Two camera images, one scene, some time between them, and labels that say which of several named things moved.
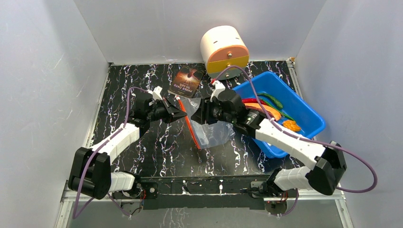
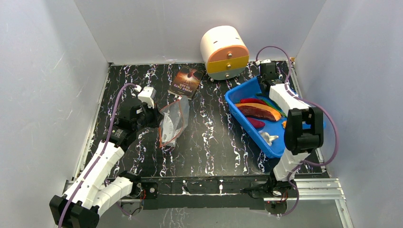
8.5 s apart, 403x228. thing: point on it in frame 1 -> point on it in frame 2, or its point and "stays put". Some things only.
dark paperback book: (186, 82) stays put
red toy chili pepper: (253, 100) stays put
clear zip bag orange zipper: (206, 134) -> (176, 117)
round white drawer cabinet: (222, 46) stays put
